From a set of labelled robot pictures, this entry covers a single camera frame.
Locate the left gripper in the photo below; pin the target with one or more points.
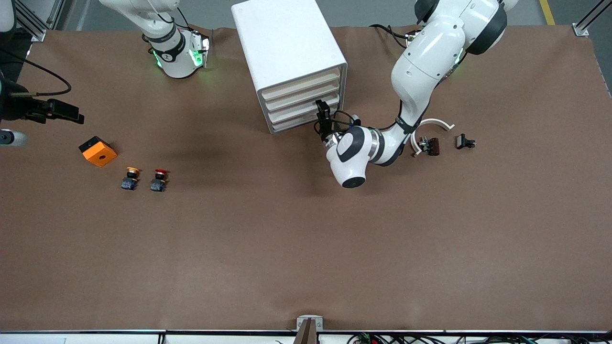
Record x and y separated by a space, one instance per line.
327 130

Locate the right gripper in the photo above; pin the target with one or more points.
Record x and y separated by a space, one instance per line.
14 109

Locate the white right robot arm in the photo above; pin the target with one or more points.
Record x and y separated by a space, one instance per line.
174 64

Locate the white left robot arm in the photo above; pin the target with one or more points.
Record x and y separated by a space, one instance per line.
420 62

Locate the yellow-capped push button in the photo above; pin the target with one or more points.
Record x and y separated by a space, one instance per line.
129 182

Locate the red-capped push button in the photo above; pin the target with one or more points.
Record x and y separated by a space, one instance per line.
158 184

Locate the orange box with hole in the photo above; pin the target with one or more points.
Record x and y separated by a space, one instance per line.
100 155

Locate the white curved pipe clamp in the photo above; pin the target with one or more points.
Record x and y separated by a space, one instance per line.
437 121

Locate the brown table cover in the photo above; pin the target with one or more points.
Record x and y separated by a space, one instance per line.
306 239

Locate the small black rectangular switch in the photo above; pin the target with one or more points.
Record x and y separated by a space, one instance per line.
462 141

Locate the grey metal bracket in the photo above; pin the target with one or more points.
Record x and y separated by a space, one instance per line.
310 329

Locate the white table edge rail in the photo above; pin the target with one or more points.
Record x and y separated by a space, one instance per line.
95 338

